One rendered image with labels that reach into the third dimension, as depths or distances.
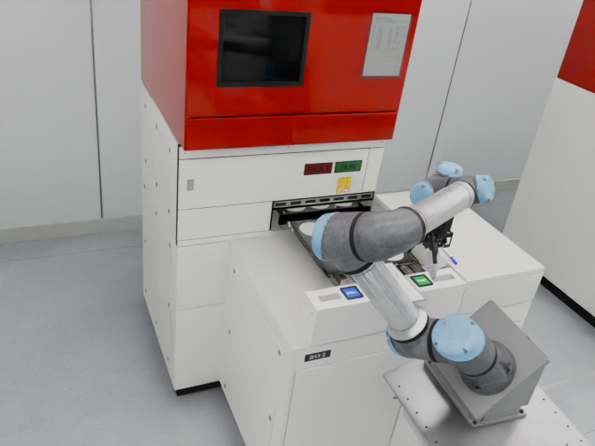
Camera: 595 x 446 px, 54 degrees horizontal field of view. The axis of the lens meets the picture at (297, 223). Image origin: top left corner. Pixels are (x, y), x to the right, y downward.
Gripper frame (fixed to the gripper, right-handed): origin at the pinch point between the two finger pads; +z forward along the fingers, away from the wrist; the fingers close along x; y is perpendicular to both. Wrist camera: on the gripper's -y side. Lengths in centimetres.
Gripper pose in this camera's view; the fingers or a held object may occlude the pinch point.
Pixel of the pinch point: (418, 266)
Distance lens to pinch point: 191.3
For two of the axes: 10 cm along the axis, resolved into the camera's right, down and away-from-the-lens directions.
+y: 9.1, -1.0, 4.0
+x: -3.9, -5.0, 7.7
